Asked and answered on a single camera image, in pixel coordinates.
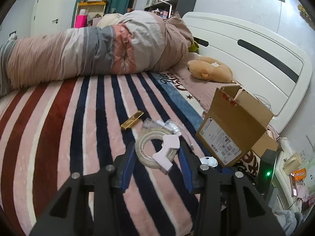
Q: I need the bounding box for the gold rectangular box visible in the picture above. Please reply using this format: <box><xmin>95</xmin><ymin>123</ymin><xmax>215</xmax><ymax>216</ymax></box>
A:
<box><xmin>121</xmin><ymin>110</ymin><xmax>144</xmax><ymax>130</ymax></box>

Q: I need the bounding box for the striped plush bed blanket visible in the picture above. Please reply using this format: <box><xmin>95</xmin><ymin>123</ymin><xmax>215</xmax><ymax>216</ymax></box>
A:
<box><xmin>1</xmin><ymin>72</ymin><xmax>208</xmax><ymax>235</ymax></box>

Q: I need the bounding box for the pink gift bag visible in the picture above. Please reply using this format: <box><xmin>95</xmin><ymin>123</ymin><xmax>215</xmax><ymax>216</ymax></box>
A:
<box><xmin>74</xmin><ymin>14</ymin><xmax>88</xmax><ymax>28</ymax></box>

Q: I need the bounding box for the orange plush toy pillow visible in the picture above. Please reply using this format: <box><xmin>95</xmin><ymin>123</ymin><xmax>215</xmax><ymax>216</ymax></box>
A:
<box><xmin>187</xmin><ymin>56</ymin><xmax>233</xmax><ymax>83</ymax></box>

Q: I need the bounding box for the clear bottle pink cap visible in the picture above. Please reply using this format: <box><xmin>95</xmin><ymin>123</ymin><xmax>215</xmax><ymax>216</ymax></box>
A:
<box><xmin>142</xmin><ymin>118</ymin><xmax>161</xmax><ymax>129</ymax></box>

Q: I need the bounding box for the yellow small cabinet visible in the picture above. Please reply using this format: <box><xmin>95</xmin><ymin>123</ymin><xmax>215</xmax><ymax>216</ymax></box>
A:
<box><xmin>72</xmin><ymin>0</ymin><xmax>107</xmax><ymax>27</ymax></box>

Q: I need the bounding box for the cream knot cushion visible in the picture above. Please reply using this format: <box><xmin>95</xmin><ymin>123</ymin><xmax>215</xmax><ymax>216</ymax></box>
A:
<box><xmin>97</xmin><ymin>13</ymin><xmax>123</xmax><ymax>29</ymax></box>

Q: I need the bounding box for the white bed headboard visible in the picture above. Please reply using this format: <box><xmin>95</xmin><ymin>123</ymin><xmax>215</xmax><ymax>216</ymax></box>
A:
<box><xmin>183</xmin><ymin>12</ymin><xmax>313</xmax><ymax>133</ymax></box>

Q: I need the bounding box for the brown cardboard box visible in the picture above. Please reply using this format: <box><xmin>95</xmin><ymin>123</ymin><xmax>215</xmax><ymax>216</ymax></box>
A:
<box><xmin>196</xmin><ymin>85</ymin><xmax>278</xmax><ymax>167</ymax></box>

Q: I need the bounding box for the green plush toy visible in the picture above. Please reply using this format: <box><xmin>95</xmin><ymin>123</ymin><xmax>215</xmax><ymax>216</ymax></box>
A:
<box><xmin>188</xmin><ymin>41</ymin><xmax>199</xmax><ymax>53</ymax></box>

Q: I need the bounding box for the rolled striped quilt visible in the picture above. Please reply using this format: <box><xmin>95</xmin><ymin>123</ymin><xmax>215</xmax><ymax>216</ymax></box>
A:
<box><xmin>1</xmin><ymin>11</ymin><xmax>193</xmax><ymax>96</ymax></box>

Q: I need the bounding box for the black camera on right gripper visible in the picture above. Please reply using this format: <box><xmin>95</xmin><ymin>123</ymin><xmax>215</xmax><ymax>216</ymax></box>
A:
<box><xmin>256</xmin><ymin>149</ymin><xmax>278</xmax><ymax>198</ymax></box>

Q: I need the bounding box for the clear tape roll with dispenser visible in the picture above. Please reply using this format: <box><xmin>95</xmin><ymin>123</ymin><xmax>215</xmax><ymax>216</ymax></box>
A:
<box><xmin>135</xmin><ymin>128</ymin><xmax>180</xmax><ymax>175</ymax></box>

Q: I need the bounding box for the white door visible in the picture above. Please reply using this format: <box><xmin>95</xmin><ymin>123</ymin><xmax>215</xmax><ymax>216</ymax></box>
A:
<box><xmin>31</xmin><ymin>0</ymin><xmax>63</xmax><ymax>37</ymax></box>

